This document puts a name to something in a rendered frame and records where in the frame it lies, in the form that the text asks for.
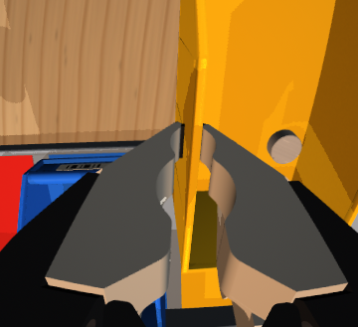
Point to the yellow bin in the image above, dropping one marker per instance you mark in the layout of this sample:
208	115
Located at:
271	65

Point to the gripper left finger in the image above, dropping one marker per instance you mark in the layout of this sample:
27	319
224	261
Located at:
105	238

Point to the blue bin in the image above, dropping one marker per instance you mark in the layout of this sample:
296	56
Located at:
61	174

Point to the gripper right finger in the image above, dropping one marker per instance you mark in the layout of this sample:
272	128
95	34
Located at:
278	241

